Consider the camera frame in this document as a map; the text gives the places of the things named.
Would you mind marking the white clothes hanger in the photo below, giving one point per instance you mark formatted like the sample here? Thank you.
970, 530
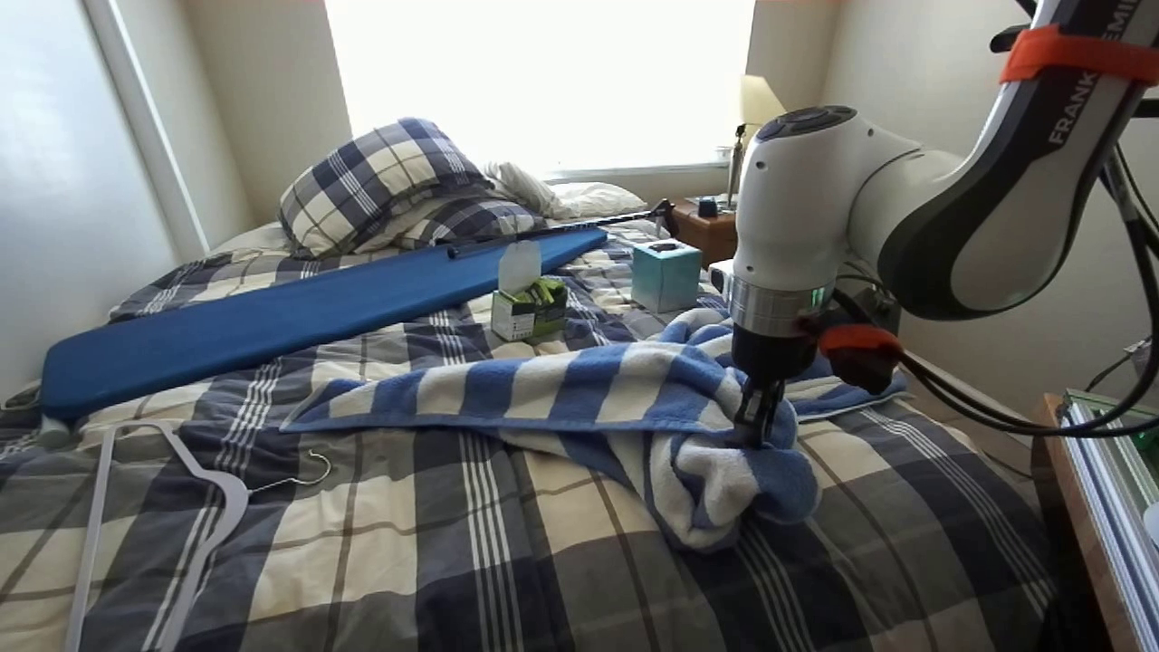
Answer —
178, 548

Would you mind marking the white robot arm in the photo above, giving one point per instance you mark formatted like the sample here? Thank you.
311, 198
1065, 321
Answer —
951, 238

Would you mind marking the blue ironing board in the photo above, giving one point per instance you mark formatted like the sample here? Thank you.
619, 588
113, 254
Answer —
139, 355

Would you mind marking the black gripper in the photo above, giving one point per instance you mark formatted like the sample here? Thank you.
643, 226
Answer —
765, 362

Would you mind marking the teal tissue box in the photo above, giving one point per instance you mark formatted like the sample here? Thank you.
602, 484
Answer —
663, 272

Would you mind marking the plaid pillow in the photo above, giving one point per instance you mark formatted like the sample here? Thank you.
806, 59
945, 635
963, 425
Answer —
395, 182

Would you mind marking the green white small box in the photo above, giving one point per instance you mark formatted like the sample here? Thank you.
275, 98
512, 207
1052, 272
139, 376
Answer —
526, 307

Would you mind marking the plaid bed cover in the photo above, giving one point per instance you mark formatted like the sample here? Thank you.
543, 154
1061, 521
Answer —
474, 546

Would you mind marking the blue white striped blanket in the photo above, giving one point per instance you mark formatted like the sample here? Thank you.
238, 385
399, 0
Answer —
654, 413

